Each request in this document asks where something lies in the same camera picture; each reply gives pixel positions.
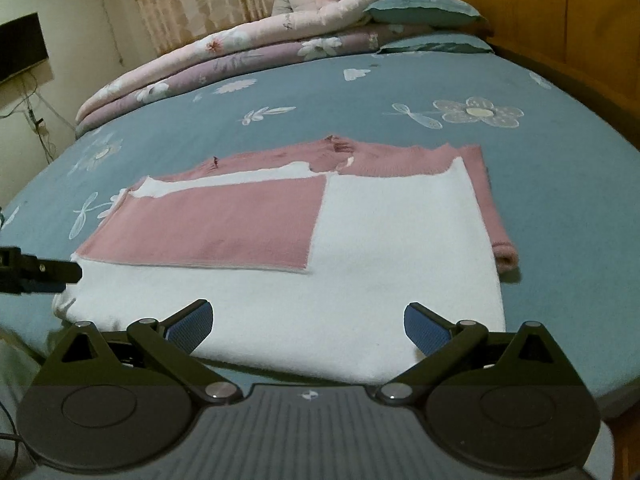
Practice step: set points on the blue floral bed sheet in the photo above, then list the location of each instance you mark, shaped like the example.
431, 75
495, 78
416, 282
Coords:
550, 185

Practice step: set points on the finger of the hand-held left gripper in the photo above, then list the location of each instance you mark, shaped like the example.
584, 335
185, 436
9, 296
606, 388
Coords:
45, 287
50, 271

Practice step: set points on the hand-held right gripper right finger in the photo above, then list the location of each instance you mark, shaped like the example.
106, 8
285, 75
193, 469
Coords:
422, 328

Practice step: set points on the light pink floral quilt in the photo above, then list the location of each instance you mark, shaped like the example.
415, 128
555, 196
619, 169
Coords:
250, 35

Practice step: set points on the wooden headboard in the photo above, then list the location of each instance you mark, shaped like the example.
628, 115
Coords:
575, 20

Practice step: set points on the blue pillow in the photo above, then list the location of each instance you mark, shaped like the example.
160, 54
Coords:
425, 7
440, 44

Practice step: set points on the purple floral quilt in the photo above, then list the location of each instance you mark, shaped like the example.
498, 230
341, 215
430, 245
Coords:
250, 60

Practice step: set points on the beige orange patterned curtain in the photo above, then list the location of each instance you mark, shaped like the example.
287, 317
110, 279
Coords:
200, 5

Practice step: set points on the black wall television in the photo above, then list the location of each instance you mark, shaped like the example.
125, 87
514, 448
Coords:
20, 45

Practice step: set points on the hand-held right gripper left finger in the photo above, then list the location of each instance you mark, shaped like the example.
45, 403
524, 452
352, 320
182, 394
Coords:
192, 325

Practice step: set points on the pink and white sweater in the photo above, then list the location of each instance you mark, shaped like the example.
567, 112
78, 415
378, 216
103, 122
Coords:
390, 240

